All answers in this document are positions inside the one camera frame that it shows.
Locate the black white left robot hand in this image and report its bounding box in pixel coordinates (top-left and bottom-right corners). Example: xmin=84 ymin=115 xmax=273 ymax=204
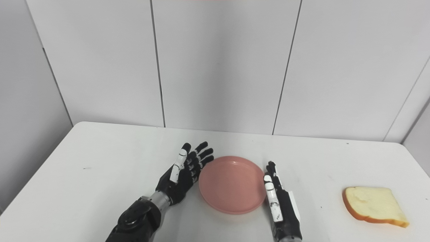
xmin=156 ymin=142 xmax=214 ymax=206

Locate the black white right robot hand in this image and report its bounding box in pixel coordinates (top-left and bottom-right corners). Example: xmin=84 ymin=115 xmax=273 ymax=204
xmin=263 ymin=161 xmax=303 ymax=241

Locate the slice of white bread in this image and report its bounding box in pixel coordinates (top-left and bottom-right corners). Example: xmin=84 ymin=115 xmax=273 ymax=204
xmin=342 ymin=187 xmax=410 ymax=228

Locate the pink round plate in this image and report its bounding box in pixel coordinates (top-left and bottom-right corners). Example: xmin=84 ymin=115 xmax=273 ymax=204
xmin=198 ymin=155 xmax=267 ymax=214

